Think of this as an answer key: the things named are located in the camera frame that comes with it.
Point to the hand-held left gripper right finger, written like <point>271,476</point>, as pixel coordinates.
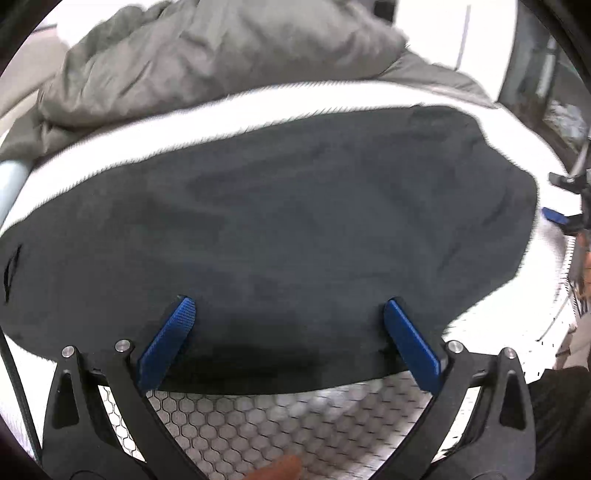
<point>411,346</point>

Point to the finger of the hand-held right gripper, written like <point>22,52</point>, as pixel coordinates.
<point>554,215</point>
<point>568,181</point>

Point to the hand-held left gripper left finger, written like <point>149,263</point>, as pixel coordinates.
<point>168,341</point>

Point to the black pants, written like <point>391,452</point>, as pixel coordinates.
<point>300,221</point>

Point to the person's right hand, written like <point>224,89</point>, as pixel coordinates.
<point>587,272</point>

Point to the person's left hand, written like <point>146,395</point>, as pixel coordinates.
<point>277,468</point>

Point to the white honeycomb pattern mattress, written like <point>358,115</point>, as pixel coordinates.
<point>258,415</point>

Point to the light blue pillow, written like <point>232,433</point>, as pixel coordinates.
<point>11,184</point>

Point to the beige padded headboard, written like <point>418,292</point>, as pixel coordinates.
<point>23,92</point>

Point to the grey duvet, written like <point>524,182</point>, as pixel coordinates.
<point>207,55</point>

